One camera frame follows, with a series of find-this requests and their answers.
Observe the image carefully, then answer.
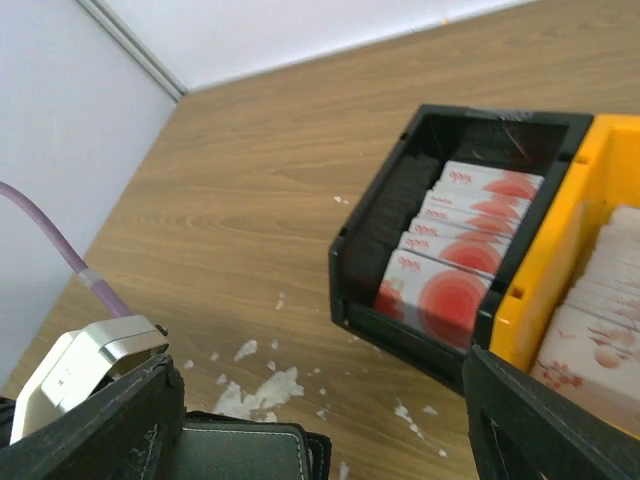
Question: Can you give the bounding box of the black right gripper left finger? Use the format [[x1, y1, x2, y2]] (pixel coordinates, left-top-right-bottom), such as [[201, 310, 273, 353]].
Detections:
[[1, 354, 185, 479]]

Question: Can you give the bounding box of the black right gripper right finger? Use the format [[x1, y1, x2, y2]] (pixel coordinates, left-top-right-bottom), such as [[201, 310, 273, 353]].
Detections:
[[462, 346, 639, 480]]

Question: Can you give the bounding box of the black leather card holder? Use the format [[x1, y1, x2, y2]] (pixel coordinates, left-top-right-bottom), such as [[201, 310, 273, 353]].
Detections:
[[171, 411, 332, 480]]

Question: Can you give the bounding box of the red white card stack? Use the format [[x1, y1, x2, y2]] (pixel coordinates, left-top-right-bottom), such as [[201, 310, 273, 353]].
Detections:
[[374, 161, 544, 351]]

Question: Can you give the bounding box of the yellow middle storage bin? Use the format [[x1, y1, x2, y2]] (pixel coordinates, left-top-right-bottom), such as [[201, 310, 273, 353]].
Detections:
[[490, 114, 639, 375]]

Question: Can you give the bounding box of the black left storage bin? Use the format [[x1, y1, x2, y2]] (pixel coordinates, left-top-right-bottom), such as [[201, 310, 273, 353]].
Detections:
[[329, 105, 594, 392]]

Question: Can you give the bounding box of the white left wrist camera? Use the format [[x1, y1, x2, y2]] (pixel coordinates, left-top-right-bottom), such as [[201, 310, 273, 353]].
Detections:
[[9, 315, 169, 444]]

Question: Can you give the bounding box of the aluminium corner post left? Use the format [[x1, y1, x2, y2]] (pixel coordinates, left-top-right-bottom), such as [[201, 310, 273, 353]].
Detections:
[[77, 0, 187, 102]]

